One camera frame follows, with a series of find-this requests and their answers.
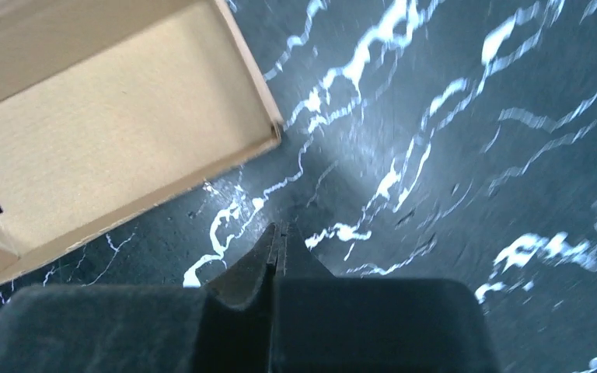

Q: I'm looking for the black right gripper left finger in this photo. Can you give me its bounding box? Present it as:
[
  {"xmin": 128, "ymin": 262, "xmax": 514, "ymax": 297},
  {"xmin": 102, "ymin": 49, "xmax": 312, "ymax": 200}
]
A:
[{"xmin": 0, "ymin": 224, "xmax": 278, "ymax": 372}]

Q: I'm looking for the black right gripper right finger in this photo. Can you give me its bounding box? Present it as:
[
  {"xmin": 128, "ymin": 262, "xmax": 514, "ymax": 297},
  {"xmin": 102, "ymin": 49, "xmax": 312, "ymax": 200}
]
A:
[{"xmin": 271, "ymin": 225, "xmax": 500, "ymax": 372}]

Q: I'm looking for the brown cardboard paper box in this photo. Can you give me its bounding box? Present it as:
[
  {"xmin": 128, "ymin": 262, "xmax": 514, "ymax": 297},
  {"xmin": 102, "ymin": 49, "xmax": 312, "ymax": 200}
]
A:
[{"xmin": 0, "ymin": 1, "xmax": 282, "ymax": 285}]

